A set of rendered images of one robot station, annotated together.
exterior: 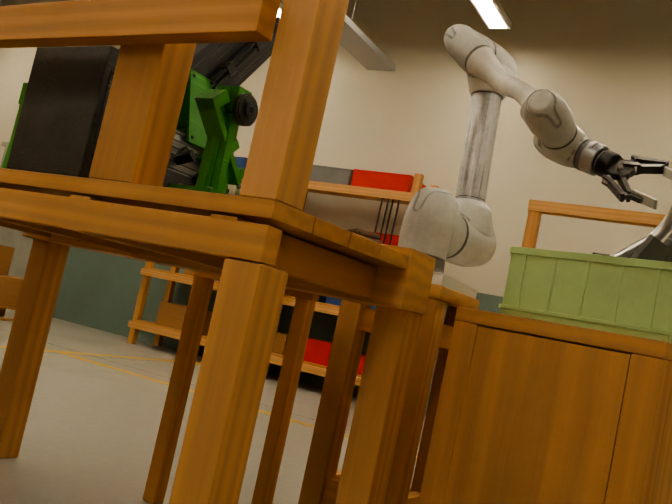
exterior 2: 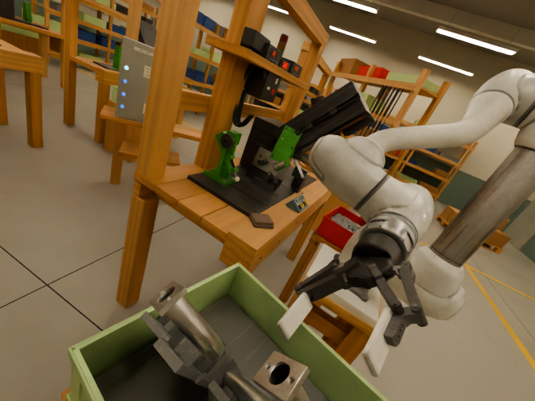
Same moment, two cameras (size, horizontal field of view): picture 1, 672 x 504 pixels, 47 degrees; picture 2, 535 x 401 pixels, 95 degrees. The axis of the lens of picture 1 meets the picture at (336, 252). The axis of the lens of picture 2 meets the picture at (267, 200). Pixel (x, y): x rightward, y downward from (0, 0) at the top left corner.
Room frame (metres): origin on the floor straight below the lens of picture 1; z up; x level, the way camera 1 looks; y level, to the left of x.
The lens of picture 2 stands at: (1.75, -0.99, 1.44)
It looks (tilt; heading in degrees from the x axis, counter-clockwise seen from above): 24 degrees down; 76
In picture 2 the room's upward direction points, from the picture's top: 23 degrees clockwise
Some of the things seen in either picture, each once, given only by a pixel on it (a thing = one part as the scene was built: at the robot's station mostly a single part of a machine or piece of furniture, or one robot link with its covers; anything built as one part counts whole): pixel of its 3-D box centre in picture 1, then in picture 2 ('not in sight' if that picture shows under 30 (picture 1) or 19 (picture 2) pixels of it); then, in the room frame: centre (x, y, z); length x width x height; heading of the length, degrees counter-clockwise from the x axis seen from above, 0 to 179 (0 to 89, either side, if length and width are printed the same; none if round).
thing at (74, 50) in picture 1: (85, 120); (267, 145); (2.04, 0.73, 1.07); 0.30 x 0.18 x 0.34; 57
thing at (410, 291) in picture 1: (198, 245); (299, 207); (2.33, 0.41, 0.82); 1.50 x 0.14 x 0.15; 57
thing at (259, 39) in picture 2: not in sight; (255, 41); (1.75, 0.44, 1.59); 0.15 x 0.07 x 0.07; 57
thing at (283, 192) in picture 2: not in sight; (267, 179); (2.09, 0.56, 0.89); 1.10 x 0.42 x 0.02; 57
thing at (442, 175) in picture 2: not in sight; (408, 153); (7.85, 7.06, 1.12); 3.16 x 0.54 x 2.24; 152
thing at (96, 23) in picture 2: not in sight; (101, 27); (-2.27, 7.37, 1.12); 3.22 x 0.55 x 2.23; 62
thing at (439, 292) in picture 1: (413, 291); (342, 286); (2.39, -0.26, 0.83); 0.32 x 0.32 x 0.04; 59
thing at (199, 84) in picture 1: (193, 111); (287, 145); (2.11, 0.47, 1.17); 0.13 x 0.12 x 0.20; 57
